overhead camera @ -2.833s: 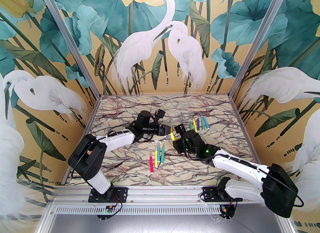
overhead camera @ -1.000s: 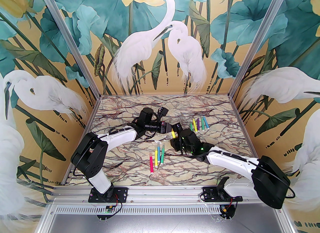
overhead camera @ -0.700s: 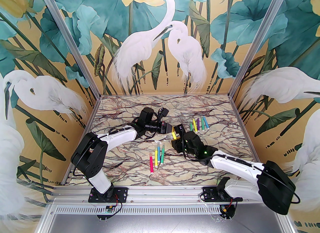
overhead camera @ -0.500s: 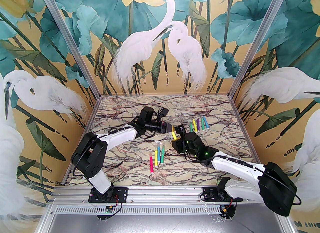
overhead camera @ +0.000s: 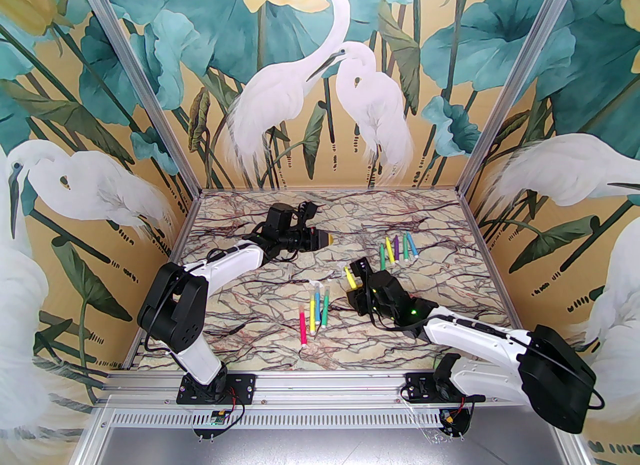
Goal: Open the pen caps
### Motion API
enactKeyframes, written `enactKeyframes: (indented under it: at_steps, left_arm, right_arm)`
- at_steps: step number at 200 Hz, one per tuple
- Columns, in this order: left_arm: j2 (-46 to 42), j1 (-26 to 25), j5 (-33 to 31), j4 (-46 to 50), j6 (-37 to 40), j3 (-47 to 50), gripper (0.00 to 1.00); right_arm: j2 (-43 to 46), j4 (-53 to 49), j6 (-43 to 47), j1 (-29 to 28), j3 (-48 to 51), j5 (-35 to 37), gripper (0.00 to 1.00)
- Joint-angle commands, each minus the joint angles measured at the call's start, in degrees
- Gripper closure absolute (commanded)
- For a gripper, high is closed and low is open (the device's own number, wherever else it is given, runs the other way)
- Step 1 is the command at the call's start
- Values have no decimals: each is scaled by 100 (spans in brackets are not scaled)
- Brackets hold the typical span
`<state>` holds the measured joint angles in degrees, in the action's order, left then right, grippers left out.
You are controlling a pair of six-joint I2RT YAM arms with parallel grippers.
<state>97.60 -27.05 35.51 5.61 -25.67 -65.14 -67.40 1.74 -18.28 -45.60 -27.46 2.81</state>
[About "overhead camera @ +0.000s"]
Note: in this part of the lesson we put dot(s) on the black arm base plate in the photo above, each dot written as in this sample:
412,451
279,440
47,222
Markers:
240,385
417,388

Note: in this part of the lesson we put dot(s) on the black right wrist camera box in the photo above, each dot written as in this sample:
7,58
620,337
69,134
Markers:
362,267

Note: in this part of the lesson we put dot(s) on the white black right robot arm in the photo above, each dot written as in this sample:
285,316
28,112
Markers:
555,373

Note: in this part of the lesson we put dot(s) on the pink highlighter pen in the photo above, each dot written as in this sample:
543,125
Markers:
303,328

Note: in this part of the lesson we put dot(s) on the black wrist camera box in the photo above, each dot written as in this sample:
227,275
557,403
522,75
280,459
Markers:
362,267
308,209

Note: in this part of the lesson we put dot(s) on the aluminium frame post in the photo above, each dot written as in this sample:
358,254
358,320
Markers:
514,83
145,84

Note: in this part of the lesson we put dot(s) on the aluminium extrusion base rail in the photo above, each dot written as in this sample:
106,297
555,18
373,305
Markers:
330,388

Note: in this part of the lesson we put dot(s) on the grey perforated metal tray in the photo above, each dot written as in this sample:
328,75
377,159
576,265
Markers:
325,420

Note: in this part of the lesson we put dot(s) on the blue highlighter pen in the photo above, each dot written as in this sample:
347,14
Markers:
318,300
413,245

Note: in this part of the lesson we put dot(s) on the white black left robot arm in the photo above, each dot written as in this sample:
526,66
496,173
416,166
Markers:
172,303

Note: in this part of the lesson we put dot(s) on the purple highlighter pen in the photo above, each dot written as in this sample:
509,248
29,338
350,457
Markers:
396,248

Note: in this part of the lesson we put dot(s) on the yellow highlighter pen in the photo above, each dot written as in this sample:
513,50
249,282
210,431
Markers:
390,249
312,318
351,278

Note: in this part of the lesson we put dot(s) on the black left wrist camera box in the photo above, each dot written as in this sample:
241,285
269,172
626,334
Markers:
308,209

